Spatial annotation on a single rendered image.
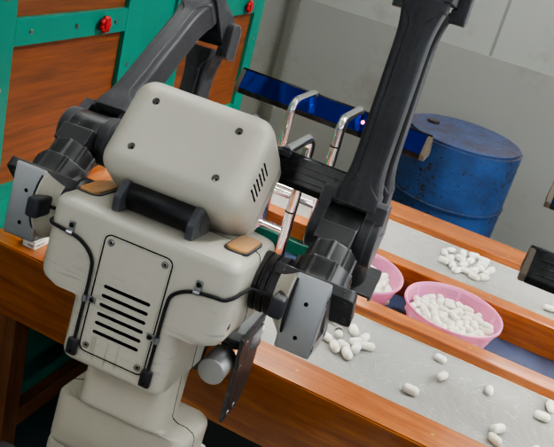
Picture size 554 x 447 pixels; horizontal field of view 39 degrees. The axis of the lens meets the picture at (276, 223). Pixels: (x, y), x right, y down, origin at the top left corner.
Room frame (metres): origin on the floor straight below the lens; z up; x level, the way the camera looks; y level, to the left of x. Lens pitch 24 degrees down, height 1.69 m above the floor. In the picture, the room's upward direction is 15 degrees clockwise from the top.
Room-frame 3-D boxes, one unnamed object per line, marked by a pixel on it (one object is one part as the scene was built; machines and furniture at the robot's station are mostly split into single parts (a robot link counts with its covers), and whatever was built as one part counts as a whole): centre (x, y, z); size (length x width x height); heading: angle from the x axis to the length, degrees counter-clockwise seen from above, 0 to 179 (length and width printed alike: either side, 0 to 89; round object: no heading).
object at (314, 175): (1.76, 0.10, 1.08); 0.62 x 0.08 x 0.07; 72
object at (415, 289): (1.86, -0.51, 0.72); 0.27 x 0.27 x 0.10
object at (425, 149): (2.29, -0.07, 1.08); 0.62 x 0.08 x 0.07; 72
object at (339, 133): (2.21, -0.05, 0.90); 0.20 x 0.19 x 0.45; 72
